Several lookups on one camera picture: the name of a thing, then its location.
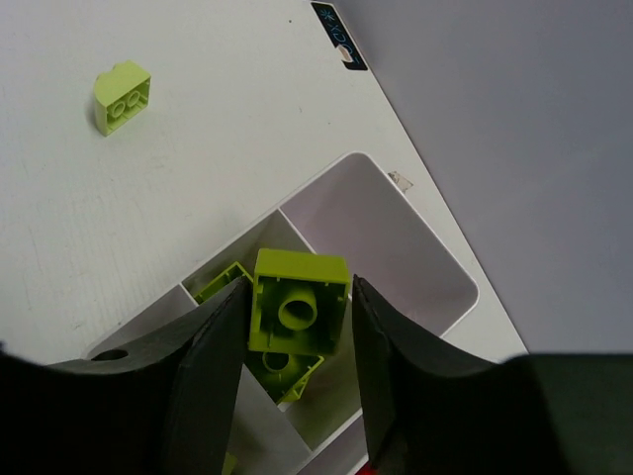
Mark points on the lime square lego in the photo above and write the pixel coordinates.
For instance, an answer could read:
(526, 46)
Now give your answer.
(283, 376)
(298, 302)

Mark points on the left blue table label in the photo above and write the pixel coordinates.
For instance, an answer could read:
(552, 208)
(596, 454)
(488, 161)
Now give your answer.
(338, 34)

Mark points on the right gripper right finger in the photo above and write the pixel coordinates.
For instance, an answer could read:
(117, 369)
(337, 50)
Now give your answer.
(430, 407)

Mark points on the lime long lego brick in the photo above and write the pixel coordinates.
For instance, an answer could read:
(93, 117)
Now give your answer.
(217, 283)

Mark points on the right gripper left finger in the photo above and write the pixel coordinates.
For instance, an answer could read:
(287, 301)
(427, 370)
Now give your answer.
(160, 404)

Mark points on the right white divided container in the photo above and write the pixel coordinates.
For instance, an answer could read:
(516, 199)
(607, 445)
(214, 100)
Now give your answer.
(365, 469)

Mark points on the small white scrap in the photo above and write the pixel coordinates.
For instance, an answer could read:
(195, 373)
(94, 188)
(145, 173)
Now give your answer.
(401, 182)

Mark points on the pale lime lego brick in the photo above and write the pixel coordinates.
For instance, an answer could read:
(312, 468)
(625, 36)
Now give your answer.
(118, 95)

